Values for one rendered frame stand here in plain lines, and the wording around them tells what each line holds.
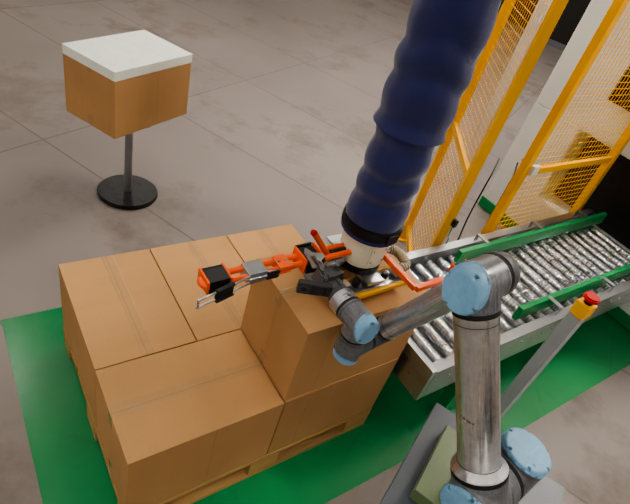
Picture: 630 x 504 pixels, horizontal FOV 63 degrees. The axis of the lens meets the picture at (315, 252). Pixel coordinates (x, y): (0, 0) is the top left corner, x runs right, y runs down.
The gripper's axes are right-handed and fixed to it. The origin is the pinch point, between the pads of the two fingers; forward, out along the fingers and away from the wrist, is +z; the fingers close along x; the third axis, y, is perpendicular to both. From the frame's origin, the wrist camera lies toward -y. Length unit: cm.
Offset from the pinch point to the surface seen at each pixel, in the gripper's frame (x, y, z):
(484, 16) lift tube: 87, 25, -12
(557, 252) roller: -56, 219, 5
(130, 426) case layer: -56, -60, -6
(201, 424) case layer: -57, -38, -15
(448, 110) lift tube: 61, 27, -12
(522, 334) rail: -52, 124, -36
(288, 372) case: -41.8, -5.0, -15.8
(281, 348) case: -36.8, -4.8, -8.1
